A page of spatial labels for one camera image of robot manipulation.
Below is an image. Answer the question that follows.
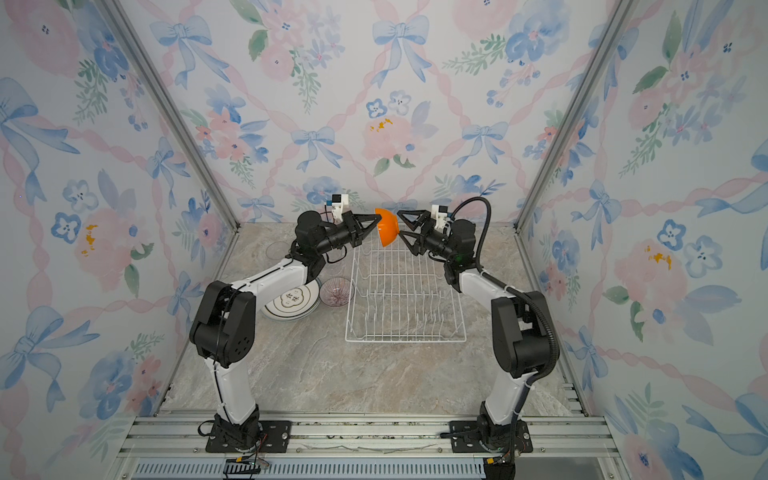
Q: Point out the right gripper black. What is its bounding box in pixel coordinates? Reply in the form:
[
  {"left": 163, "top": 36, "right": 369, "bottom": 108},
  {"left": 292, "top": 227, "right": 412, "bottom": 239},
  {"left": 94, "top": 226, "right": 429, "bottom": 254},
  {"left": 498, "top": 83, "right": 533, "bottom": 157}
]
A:
[{"left": 398, "top": 214, "right": 456, "bottom": 267}]

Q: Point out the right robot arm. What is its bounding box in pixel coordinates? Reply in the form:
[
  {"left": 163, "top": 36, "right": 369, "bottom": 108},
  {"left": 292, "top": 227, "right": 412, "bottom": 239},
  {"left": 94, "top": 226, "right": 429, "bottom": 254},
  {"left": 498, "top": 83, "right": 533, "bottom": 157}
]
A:
[{"left": 397, "top": 206, "right": 560, "bottom": 455}]

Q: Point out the white wire dish rack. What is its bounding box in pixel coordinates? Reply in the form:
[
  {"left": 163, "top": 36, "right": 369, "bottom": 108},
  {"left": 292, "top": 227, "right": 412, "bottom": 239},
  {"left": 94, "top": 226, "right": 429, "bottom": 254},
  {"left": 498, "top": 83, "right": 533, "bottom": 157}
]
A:
[{"left": 345, "top": 238, "right": 467, "bottom": 343}]

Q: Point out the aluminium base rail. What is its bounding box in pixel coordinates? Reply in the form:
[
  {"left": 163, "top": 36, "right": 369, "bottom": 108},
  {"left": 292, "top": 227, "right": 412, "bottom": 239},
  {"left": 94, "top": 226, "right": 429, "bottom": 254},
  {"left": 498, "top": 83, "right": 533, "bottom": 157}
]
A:
[{"left": 107, "top": 411, "right": 629, "bottom": 479}]

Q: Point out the left corner aluminium post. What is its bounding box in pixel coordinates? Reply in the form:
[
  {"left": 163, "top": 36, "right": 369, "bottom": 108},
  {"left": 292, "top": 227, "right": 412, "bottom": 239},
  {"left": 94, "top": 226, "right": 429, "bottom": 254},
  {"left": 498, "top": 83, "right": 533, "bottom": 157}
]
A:
[{"left": 95, "top": 0, "right": 240, "bottom": 233}]

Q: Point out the corner aluminium post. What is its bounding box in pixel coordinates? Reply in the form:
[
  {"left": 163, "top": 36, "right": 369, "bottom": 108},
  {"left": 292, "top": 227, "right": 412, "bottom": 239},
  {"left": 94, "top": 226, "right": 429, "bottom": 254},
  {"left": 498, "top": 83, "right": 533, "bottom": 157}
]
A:
[
  {"left": 514, "top": 0, "right": 635, "bottom": 234},
  {"left": 95, "top": 0, "right": 240, "bottom": 233}
]

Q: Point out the right corner aluminium post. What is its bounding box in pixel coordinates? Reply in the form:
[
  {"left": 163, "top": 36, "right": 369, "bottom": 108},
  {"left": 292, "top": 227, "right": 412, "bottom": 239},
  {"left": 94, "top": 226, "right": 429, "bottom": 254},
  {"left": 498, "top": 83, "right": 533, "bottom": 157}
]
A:
[{"left": 514, "top": 0, "right": 635, "bottom": 234}]

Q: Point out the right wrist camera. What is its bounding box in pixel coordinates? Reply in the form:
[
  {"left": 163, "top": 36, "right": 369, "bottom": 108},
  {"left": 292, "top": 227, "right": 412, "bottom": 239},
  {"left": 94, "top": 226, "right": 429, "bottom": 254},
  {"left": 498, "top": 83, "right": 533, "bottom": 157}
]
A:
[{"left": 430, "top": 204, "right": 450, "bottom": 235}]

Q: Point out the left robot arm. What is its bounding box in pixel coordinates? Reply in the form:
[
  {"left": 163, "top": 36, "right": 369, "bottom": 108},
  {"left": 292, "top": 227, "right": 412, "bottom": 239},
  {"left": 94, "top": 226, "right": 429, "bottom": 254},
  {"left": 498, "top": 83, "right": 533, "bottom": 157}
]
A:
[{"left": 189, "top": 211, "right": 382, "bottom": 453}]

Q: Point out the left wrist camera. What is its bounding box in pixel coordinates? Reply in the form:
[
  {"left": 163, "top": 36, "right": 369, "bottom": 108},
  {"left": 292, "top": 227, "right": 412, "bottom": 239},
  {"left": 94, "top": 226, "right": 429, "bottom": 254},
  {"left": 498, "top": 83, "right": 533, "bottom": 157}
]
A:
[{"left": 327, "top": 193, "right": 351, "bottom": 223}]

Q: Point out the clear glass cup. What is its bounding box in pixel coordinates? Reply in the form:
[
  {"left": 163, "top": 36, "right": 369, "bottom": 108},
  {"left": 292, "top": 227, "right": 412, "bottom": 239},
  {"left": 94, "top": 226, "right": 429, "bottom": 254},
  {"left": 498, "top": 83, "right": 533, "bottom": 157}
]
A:
[{"left": 265, "top": 240, "right": 291, "bottom": 261}]

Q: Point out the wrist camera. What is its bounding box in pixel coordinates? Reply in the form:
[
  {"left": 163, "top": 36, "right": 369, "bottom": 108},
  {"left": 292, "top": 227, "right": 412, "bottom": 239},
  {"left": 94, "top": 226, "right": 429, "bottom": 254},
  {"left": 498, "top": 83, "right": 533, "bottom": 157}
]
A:
[
  {"left": 430, "top": 204, "right": 450, "bottom": 235},
  {"left": 327, "top": 193, "right": 351, "bottom": 223}
]

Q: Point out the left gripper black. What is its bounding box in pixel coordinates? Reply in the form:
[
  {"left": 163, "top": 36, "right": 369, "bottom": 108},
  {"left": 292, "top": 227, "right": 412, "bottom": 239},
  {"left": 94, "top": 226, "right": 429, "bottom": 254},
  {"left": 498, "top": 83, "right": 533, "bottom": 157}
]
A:
[{"left": 316, "top": 215, "right": 381, "bottom": 260}]

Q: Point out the white plate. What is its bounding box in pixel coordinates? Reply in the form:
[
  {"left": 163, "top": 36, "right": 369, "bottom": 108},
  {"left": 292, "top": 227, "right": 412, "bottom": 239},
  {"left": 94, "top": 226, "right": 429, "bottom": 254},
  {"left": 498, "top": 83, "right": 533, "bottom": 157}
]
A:
[{"left": 261, "top": 280, "right": 321, "bottom": 322}]

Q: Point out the striped ceramic bowl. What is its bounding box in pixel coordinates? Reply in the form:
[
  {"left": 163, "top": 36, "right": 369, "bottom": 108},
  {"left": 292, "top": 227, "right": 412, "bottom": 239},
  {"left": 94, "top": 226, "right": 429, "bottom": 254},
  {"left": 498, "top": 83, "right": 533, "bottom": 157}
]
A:
[{"left": 319, "top": 277, "right": 352, "bottom": 308}]

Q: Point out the orange bowl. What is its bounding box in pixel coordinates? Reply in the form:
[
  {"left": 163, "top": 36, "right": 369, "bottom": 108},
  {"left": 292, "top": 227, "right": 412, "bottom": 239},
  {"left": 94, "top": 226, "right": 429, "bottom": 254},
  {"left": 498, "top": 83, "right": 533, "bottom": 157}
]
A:
[{"left": 375, "top": 208, "right": 400, "bottom": 248}]

